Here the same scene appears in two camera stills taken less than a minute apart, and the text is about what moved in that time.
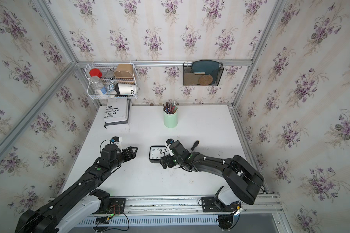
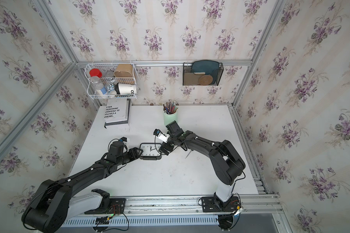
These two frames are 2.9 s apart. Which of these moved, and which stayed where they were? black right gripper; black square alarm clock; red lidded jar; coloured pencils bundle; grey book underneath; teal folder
Moved: black right gripper; black square alarm clock
Stayed: red lidded jar; coloured pencils bundle; grey book underneath; teal folder
